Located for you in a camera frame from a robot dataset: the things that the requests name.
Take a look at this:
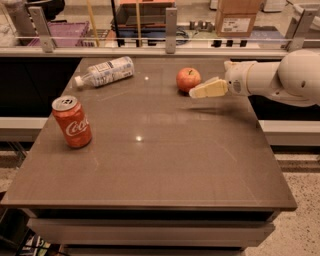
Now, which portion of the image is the metal railing post centre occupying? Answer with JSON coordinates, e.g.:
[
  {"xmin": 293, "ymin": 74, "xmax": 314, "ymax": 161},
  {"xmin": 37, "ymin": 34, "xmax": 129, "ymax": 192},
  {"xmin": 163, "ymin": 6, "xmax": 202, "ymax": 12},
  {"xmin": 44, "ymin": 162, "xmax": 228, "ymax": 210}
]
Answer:
[{"xmin": 165, "ymin": 7, "xmax": 177, "ymax": 54}]

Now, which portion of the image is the red apple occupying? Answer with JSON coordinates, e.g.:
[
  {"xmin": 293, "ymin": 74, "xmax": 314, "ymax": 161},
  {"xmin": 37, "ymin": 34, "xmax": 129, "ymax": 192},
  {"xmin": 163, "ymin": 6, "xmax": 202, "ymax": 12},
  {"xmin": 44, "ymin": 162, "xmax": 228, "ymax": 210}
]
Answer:
[{"xmin": 176, "ymin": 67, "xmax": 201, "ymax": 93}]

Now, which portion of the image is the orange topped blue bin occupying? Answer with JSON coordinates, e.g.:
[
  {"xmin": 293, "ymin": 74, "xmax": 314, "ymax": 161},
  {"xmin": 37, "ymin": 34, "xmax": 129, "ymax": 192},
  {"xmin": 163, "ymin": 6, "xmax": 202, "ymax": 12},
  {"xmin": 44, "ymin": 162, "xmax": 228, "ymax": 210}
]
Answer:
[{"xmin": 111, "ymin": 0, "xmax": 176, "ymax": 39}]

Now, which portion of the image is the metal railing post right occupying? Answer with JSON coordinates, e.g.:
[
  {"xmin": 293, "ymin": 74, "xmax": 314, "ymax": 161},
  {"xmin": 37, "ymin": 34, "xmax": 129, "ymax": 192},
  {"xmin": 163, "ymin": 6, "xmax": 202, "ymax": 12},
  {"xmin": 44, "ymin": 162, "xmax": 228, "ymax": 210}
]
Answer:
[{"xmin": 286, "ymin": 8, "xmax": 317, "ymax": 52}]

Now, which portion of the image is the metal railing post left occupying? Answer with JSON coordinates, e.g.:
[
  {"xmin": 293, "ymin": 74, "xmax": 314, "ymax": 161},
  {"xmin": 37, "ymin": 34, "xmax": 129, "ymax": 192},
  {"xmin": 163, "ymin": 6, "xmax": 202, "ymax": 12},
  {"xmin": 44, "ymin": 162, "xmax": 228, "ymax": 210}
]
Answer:
[{"xmin": 28, "ymin": 6, "xmax": 55, "ymax": 53}]

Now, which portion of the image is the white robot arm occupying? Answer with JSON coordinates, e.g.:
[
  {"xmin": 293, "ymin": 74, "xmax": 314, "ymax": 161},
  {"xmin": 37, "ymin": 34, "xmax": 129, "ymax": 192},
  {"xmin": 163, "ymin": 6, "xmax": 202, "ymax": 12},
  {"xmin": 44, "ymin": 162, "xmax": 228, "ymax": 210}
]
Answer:
[{"xmin": 189, "ymin": 49, "xmax": 320, "ymax": 107}]

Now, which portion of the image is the clear plastic water bottle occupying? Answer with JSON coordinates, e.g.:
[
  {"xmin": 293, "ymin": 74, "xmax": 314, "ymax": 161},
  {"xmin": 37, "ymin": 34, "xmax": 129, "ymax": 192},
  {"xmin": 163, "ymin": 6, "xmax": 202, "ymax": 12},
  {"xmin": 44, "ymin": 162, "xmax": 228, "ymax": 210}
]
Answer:
[{"xmin": 75, "ymin": 56, "xmax": 134, "ymax": 88}]

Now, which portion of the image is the red coke can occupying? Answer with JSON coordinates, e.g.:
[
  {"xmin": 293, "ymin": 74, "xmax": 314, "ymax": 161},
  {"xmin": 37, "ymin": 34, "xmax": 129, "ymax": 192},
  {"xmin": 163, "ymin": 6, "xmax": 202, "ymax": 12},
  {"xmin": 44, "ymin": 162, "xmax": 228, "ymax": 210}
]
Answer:
[{"xmin": 52, "ymin": 95, "xmax": 92, "ymax": 148}]

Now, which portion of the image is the metal railing post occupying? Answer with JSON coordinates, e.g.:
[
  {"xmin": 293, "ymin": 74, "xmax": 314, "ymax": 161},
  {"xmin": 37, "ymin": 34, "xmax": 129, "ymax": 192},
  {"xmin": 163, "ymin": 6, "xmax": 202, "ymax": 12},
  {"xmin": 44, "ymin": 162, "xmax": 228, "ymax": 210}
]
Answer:
[
  {"xmin": 165, "ymin": 7, "xmax": 177, "ymax": 54},
  {"xmin": 286, "ymin": 8, "xmax": 317, "ymax": 52},
  {"xmin": 28, "ymin": 6, "xmax": 55, "ymax": 53}
]

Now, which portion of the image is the purple plastic crate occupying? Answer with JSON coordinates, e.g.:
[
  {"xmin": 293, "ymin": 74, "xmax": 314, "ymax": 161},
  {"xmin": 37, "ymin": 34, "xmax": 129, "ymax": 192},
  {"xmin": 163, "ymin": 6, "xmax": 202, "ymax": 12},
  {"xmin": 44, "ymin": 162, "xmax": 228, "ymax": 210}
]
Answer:
[{"xmin": 27, "ymin": 20, "xmax": 91, "ymax": 48}]

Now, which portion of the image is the cardboard box with label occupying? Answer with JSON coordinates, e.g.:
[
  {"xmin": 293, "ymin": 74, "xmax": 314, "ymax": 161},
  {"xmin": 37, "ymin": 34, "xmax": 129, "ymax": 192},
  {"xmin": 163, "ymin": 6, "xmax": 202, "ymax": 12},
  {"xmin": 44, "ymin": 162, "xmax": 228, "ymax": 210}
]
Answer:
[{"xmin": 215, "ymin": 0, "xmax": 262, "ymax": 37}]

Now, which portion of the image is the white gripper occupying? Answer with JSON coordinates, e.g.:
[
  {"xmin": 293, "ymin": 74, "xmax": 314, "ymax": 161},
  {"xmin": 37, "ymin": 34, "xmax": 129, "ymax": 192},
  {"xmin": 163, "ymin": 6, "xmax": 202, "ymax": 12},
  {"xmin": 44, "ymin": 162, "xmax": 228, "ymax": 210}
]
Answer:
[{"xmin": 189, "ymin": 61, "xmax": 256, "ymax": 99}]

